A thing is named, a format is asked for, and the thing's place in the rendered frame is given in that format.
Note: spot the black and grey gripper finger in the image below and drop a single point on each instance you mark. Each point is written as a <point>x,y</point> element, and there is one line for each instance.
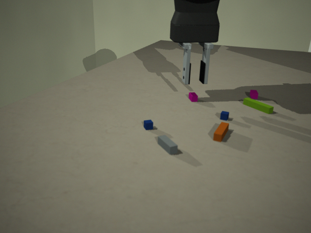
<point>204,64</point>
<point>186,62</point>

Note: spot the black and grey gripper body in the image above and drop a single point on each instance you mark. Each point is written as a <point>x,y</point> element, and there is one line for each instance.
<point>195,21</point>

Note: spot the orange rectangular block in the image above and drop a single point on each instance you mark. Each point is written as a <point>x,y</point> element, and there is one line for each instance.
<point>221,132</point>

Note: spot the magenta block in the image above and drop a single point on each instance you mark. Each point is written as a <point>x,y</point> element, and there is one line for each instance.
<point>253,94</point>
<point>193,97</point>

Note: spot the grey rectangular block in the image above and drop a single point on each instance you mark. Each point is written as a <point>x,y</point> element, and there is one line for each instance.
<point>167,144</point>

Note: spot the lime green rod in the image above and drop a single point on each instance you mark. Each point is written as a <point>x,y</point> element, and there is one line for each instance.
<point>258,105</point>

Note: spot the small blue cube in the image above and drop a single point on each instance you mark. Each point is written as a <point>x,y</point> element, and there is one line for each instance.
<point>224,115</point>
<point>148,124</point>

